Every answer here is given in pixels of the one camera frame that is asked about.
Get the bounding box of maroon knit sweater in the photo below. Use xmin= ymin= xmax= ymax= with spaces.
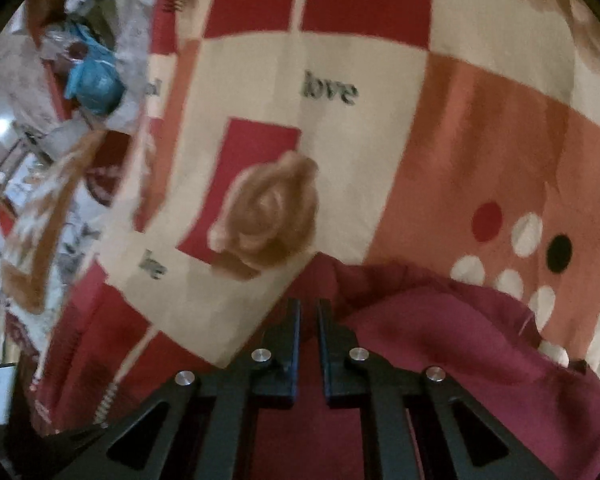
xmin=251 ymin=255 xmax=600 ymax=479

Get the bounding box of grey floral bedsheet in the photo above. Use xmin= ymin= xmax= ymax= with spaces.
xmin=52 ymin=0 xmax=157 ymax=285

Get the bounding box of blue plastic bag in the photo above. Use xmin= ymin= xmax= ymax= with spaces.
xmin=64 ymin=23 xmax=125 ymax=116

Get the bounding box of red cream patterned blanket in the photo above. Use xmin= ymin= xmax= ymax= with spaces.
xmin=31 ymin=0 xmax=600 ymax=434

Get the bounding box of orange patterned quilt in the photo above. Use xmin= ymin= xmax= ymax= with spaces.
xmin=1 ymin=130 xmax=106 ymax=314

